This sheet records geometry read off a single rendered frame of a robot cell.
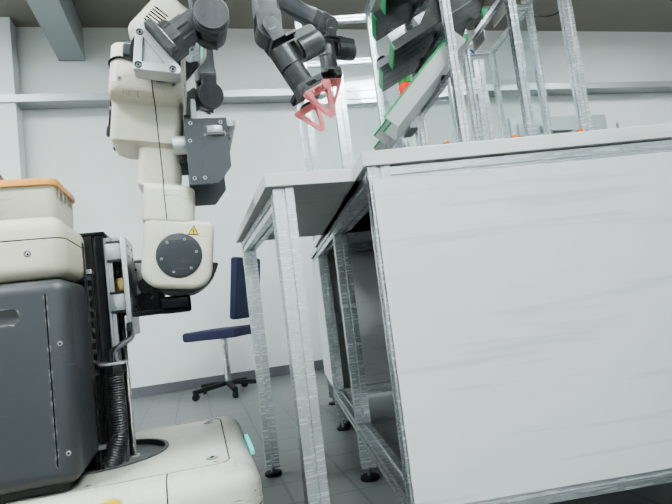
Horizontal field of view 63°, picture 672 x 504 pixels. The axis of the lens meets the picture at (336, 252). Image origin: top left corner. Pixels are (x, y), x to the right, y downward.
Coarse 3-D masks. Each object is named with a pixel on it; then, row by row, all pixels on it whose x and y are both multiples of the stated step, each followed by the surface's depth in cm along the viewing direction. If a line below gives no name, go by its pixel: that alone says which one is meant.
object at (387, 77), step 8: (456, 32) 156; (416, 56) 155; (408, 64) 157; (416, 64) 161; (384, 72) 154; (392, 72) 156; (400, 72) 160; (408, 72) 164; (384, 80) 158; (392, 80) 162; (400, 80) 166; (384, 88) 164
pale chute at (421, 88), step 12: (456, 36) 138; (444, 48) 138; (432, 60) 138; (444, 60) 138; (420, 72) 138; (432, 72) 137; (444, 72) 143; (420, 84) 137; (432, 84) 139; (408, 96) 137; (420, 96) 137; (396, 108) 137; (408, 108) 137; (420, 108) 148; (396, 120) 137; (408, 120) 144; (384, 132) 150; (396, 132) 142
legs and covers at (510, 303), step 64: (384, 192) 107; (448, 192) 109; (512, 192) 110; (576, 192) 111; (640, 192) 113; (320, 256) 250; (384, 256) 106; (448, 256) 107; (512, 256) 109; (576, 256) 110; (640, 256) 112; (384, 320) 108; (448, 320) 106; (512, 320) 107; (576, 320) 109; (640, 320) 110; (384, 384) 247; (448, 384) 105; (512, 384) 106; (576, 384) 107; (640, 384) 109; (384, 448) 143; (448, 448) 104; (512, 448) 105; (576, 448) 106; (640, 448) 108
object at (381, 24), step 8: (416, 0) 158; (400, 8) 157; (408, 8) 160; (424, 8) 166; (376, 16) 155; (384, 16) 156; (392, 16) 158; (400, 16) 162; (408, 16) 165; (376, 24) 157; (384, 24) 160; (392, 24) 163; (400, 24) 167; (376, 32) 162; (384, 32) 165; (376, 40) 167
